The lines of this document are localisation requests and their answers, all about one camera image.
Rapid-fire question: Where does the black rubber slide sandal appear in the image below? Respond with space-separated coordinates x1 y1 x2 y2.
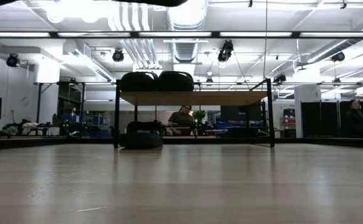
124 121 164 150
157 70 196 92
120 71 159 92

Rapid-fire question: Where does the person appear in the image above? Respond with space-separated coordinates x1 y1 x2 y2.
344 99 363 139
167 105 198 136

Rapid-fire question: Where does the small green background plant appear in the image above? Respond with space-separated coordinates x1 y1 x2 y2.
192 109 207 126

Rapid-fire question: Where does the long ceiling light strip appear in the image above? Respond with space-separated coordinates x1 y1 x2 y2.
0 30 363 40

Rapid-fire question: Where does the black partition panel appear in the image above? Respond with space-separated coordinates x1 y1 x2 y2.
300 101 351 139

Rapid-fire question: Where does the wooden shelf black metal frame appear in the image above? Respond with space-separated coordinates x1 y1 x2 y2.
113 77 276 149

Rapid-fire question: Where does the silver ventilation duct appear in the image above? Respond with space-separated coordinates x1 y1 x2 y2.
167 0 209 63

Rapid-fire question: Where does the black aluminium rig frame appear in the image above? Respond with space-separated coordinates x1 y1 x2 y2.
0 136 363 152

